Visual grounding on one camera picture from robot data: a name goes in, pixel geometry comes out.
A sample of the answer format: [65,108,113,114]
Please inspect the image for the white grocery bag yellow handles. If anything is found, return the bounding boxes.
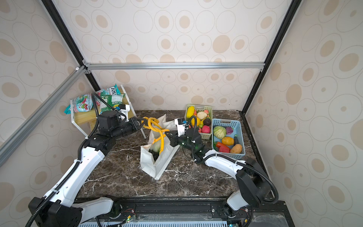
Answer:
[140,115,180,180]

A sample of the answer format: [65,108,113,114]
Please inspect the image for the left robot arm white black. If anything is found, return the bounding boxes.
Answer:
[26,108,146,227]

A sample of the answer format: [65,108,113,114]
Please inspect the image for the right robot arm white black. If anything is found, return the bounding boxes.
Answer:
[165,118,279,217]

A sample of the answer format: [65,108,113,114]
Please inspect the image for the green snack bag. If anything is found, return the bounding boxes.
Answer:
[97,94,127,113]

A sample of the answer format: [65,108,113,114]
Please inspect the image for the teal snack bag rear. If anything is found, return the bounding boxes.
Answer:
[96,84,123,97]

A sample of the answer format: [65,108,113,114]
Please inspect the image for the teal red snack bag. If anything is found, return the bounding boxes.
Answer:
[64,93,94,114]

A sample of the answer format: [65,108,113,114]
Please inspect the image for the pink dragon fruit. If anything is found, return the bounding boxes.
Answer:
[201,125,211,134]

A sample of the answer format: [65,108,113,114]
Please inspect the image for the orange in green basket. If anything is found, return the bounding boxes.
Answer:
[191,116,200,127]

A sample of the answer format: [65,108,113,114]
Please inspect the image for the dark brown avocado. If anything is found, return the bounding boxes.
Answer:
[203,118,212,126]

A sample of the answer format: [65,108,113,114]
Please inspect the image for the green fruit basket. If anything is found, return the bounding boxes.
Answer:
[185,104,213,140]

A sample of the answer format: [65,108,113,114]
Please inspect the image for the white garlic bulb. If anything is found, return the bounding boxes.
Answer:
[197,111,208,121]

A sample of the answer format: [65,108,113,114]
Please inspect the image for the green round cabbage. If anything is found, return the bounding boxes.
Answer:
[213,126,227,140]

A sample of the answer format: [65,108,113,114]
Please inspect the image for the red pepper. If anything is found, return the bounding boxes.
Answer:
[215,142,230,153]

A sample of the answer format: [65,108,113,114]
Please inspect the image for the orange fruit in blue basket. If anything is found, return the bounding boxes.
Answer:
[222,136,234,146]

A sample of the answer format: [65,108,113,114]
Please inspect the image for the brown potato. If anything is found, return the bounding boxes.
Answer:
[230,144,243,154]

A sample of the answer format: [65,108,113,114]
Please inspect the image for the blue vegetable basket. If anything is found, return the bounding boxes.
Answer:
[212,118,246,160]

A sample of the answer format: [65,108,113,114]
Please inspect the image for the wooden two-tier shelf white frame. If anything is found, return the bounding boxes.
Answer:
[71,85,137,139]

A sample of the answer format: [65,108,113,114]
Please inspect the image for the horizontal aluminium rail back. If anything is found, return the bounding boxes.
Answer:
[85,62,265,70]

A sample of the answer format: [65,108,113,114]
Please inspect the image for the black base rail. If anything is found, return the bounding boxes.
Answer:
[50,197,296,227]

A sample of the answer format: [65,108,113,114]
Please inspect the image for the diagonal aluminium rail left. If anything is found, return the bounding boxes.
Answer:
[1,66,86,165]

